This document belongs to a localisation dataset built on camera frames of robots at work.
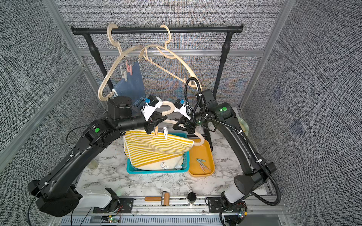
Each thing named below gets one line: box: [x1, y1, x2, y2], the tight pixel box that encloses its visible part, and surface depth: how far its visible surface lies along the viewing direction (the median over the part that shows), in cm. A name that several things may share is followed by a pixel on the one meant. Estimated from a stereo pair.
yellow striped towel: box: [123, 130, 195, 168], surface depth 74 cm
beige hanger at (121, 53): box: [97, 23, 144, 102], surface depth 56 cm
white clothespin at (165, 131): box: [163, 126, 168, 139], surface depth 66 cm
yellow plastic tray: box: [188, 138, 215, 178], surface depth 89 cm
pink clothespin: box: [198, 163, 212, 173], surface depth 87 cm
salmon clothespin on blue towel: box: [125, 60, 133, 76], surface depth 69 cm
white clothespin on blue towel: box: [119, 65, 128, 82], surface depth 66 cm
